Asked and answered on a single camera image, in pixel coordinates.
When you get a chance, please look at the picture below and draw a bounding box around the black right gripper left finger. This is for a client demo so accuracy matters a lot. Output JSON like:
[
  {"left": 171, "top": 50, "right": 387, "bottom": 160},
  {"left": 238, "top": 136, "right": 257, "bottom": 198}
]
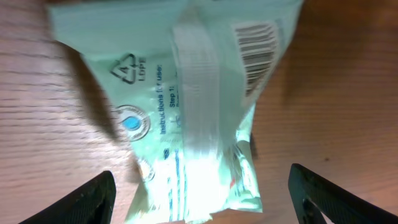
[{"left": 21, "top": 170, "right": 116, "bottom": 224}]

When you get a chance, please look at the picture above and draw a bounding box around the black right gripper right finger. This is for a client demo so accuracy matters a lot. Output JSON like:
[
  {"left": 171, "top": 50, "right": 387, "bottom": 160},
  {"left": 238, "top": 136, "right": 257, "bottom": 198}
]
[{"left": 288, "top": 164, "right": 397, "bottom": 224}]

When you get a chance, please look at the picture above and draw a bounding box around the teal wet wipes pack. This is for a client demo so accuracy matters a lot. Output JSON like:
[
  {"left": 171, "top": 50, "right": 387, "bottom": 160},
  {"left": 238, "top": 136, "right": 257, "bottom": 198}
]
[{"left": 48, "top": 0, "right": 303, "bottom": 223}]

